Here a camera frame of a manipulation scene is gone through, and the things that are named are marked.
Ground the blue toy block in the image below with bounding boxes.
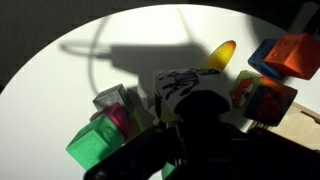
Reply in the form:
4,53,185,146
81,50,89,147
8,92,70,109
247,38,286,81

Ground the checkered zebra picture block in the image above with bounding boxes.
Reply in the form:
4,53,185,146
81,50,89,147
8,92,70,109
153,68,233,126

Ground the yellow toy banana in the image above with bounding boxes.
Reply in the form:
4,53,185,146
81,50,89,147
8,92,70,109
206,39,237,72

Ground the green plastic bowl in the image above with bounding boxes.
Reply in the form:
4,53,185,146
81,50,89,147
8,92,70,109
161,162,177,180

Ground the light wooden tray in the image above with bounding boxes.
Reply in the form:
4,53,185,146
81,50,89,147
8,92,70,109
248,101,320,151

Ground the small magenta block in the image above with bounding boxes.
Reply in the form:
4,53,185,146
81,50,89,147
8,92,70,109
89,102,134,139

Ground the small grey block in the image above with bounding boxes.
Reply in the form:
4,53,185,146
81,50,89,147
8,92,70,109
92,83,129,113

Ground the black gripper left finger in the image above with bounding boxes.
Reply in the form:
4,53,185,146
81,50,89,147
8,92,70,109
83,124,181,180

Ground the orange toy block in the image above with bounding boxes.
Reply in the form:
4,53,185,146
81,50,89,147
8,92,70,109
264,32,320,81

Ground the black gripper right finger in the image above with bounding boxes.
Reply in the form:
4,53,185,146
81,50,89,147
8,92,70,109
174,90,232,125

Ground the colourful picture cube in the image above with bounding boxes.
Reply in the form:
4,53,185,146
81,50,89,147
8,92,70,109
230,69,299,127

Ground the small lime block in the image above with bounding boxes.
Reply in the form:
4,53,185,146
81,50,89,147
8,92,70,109
129,103,156,133

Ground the small green block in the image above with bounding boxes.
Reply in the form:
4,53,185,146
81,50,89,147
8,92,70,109
65,113,126,171

